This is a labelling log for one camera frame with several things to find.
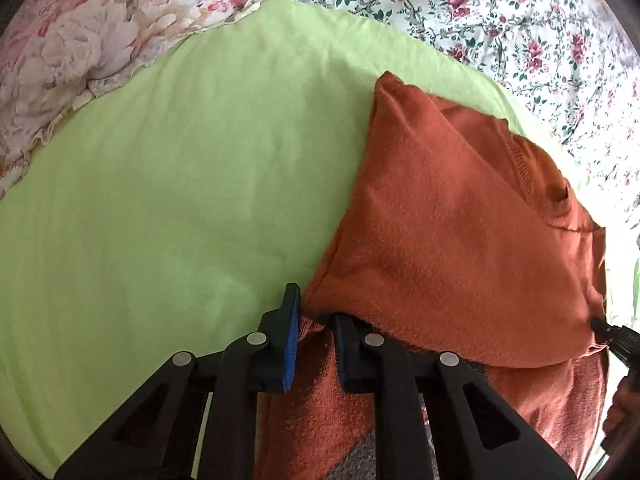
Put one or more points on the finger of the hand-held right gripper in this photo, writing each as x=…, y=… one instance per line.
x=617, y=337

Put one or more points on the grey cloth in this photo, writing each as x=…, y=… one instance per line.
x=360, y=460

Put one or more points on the light green bed sheet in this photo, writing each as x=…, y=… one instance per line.
x=190, y=170

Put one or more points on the white rose print bedsheet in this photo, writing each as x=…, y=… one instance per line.
x=500, y=20

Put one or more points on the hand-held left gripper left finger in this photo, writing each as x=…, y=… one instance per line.
x=290, y=355

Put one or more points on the person's right hand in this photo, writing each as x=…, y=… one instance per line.
x=625, y=405

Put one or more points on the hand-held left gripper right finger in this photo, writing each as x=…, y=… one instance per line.
x=351, y=360

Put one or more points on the pastel floral pillow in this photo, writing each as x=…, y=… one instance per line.
x=95, y=35

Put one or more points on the orange knit sweater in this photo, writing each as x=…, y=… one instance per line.
x=450, y=240

